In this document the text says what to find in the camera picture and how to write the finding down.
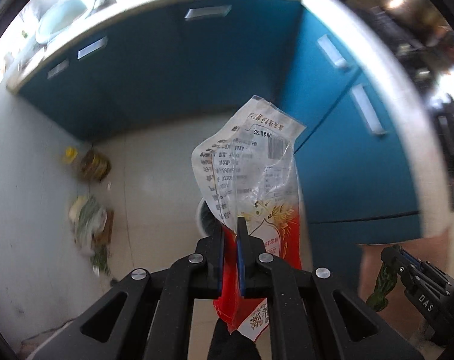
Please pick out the white bin with black liner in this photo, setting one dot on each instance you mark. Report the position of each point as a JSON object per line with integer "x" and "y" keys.
{"x": 204, "y": 217}

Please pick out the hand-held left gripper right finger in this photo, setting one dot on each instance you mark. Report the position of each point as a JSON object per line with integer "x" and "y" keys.
{"x": 241, "y": 262}

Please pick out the red and clear plastic bag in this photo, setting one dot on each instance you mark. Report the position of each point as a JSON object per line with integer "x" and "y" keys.
{"x": 249, "y": 165}

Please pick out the dark green pepper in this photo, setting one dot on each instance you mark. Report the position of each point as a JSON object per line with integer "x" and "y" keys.
{"x": 381, "y": 285}

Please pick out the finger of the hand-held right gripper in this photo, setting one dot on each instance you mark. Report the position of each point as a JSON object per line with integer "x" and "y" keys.
{"x": 427, "y": 270}
{"x": 392, "y": 258}

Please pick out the yellow cooking oil bottle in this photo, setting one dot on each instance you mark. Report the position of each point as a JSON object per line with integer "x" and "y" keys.
{"x": 93, "y": 165}

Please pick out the light blue basin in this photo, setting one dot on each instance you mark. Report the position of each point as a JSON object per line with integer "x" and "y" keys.
{"x": 62, "y": 15}

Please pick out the blue base cabinet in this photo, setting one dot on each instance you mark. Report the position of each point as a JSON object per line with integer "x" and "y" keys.
{"x": 155, "y": 75}
{"x": 336, "y": 157}

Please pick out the plastic bag of vegetables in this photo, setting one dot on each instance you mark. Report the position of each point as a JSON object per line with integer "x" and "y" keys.
{"x": 88, "y": 221}

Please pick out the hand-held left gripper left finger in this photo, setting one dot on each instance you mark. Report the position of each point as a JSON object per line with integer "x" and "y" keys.
{"x": 221, "y": 262}

